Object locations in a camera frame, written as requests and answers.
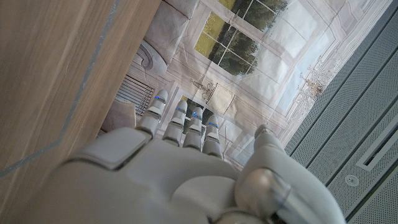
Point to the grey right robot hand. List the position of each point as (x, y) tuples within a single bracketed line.
[(155, 180)]

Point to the printed window backdrop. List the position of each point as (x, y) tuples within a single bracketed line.
[(264, 62)]

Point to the round ceiling fixture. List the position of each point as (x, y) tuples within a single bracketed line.
[(352, 180)]

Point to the linear ceiling slot vent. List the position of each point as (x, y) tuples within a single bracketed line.
[(377, 152)]

